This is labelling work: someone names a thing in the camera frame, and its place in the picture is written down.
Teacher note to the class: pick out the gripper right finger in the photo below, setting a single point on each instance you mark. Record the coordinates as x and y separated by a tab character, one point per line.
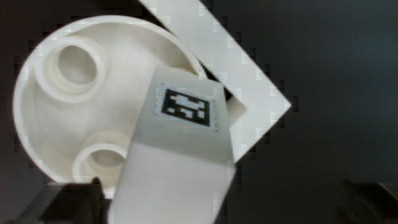
366	203

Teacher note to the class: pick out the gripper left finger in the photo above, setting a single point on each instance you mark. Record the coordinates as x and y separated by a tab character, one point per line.
69	203

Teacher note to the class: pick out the white U-shaped fence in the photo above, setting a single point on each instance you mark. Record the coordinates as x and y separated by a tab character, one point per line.
257	103

